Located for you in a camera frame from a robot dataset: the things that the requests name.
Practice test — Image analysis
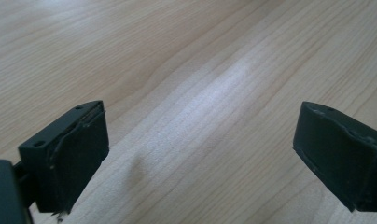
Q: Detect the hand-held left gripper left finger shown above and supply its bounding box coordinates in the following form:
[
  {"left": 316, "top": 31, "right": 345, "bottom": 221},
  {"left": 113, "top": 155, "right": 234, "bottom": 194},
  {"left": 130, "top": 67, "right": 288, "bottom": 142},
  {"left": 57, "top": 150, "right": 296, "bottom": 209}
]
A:
[{"left": 18, "top": 100, "right": 110, "bottom": 216}]

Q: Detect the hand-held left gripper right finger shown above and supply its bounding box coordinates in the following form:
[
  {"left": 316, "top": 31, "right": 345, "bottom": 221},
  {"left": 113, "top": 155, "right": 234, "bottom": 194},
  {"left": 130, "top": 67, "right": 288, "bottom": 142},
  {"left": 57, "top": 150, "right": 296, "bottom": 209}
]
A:
[{"left": 292, "top": 101, "right": 377, "bottom": 213}]

